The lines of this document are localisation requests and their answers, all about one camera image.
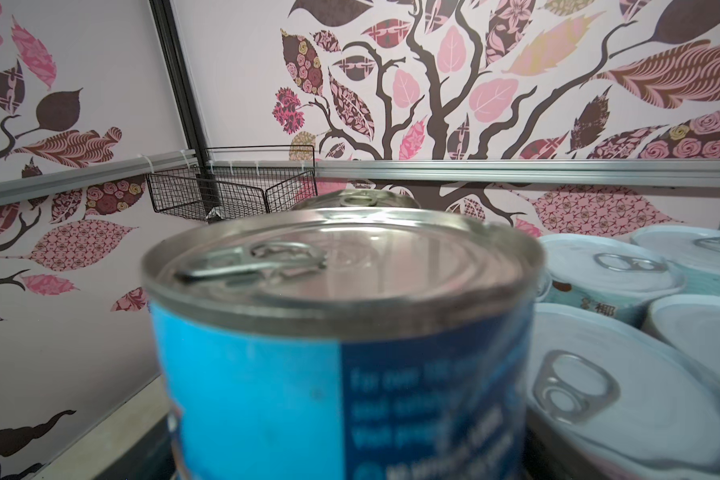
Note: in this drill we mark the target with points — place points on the blue Progresso soup can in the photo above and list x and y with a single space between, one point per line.
345 343

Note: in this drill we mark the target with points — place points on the light blue label can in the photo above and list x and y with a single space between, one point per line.
695 251

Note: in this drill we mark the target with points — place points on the dark grey label can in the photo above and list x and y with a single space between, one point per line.
361 198

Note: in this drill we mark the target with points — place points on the grey blue label can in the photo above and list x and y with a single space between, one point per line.
607 276

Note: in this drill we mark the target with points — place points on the grey metal cabinet box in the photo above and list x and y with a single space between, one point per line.
113 437

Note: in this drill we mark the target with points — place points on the black wire basket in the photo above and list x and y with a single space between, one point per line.
227 183

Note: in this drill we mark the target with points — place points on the aluminium rail back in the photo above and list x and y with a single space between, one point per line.
694 173

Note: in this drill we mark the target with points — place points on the aluminium rail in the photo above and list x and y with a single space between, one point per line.
38 186
694 173

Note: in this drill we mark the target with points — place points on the aluminium rail left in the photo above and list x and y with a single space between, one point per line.
38 186

